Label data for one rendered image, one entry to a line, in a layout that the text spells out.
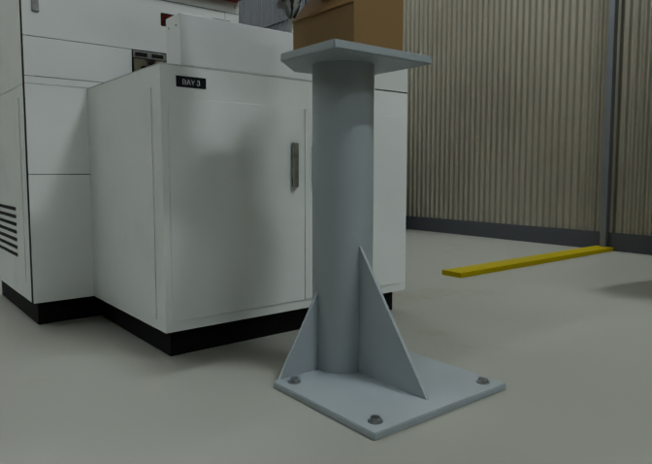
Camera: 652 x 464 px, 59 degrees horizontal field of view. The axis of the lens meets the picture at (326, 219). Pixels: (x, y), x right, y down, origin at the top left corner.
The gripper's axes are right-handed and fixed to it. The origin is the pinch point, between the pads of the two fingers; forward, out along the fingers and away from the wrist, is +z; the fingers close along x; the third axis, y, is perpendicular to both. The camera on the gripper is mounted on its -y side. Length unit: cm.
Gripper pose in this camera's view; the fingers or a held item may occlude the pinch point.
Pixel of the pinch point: (291, 14)
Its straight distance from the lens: 196.9
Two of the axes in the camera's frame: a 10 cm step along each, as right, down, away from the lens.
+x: -7.8, 0.5, -6.3
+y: -6.3, -0.6, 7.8
